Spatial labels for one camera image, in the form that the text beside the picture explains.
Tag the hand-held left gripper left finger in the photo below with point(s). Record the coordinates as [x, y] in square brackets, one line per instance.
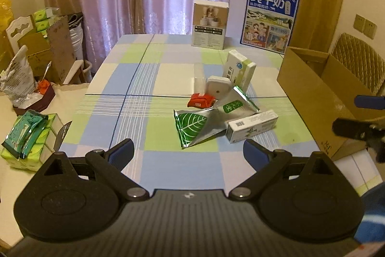
[121, 152]

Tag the white wooden chair part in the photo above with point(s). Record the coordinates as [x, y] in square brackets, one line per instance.
[73, 71]

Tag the long white green box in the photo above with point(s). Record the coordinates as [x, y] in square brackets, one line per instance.
[252, 124]

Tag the blue milk carton case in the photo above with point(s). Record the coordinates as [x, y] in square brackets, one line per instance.
[270, 22]

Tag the white green upright box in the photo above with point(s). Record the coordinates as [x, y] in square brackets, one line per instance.
[237, 67]

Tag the white square container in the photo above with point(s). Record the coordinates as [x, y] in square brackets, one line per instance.
[218, 87]

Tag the green tissue packs in box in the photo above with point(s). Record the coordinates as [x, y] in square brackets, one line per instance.
[43, 17]

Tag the silver pouch green label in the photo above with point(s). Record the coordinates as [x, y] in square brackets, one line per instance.
[231, 106]

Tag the dark red box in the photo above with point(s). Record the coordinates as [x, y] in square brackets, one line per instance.
[36, 102]

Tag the red orange object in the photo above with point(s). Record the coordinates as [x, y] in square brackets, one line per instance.
[43, 86]

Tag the white chair back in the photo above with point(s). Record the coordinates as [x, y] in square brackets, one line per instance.
[18, 31]

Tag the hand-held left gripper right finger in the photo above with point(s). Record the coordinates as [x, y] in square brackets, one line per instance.
[254, 154]

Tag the white bucket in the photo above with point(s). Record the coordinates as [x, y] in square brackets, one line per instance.
[76, 40]

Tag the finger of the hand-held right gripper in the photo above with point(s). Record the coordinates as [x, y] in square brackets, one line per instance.
[352, 127]
[370, 102]

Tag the brown cardboard storage box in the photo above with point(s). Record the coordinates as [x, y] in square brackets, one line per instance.
[37, 58]

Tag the white printed plastic bag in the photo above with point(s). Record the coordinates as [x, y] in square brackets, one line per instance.
[16, 76]

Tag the yellow plastic bag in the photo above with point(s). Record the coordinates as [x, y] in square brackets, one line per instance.
[6, 14]

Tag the silver bag green leaf print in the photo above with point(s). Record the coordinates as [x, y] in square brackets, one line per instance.
[189, 124]

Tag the beige product box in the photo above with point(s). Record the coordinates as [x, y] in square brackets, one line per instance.
[210, 25]

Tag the blue rounded object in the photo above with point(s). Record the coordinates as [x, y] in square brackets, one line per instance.
[374, 208]

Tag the beige wall socket plate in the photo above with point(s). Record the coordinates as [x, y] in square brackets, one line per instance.
[370, 29]
[359, 22]

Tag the red snack packet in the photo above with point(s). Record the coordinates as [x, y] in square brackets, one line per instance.
[201, 100]

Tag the quilted beige chair cushion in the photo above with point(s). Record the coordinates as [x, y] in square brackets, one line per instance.
[358, 58]

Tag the brown cardboard sheet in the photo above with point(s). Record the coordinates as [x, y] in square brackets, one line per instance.
[61, 49]

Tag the clear plastic cup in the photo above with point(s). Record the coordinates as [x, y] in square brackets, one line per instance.
[200, 82]

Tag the teal wipes packets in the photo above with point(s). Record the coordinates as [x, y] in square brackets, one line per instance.
[24, 133]

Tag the stack of green tissue packs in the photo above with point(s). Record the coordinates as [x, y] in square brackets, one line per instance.
[39, 151]

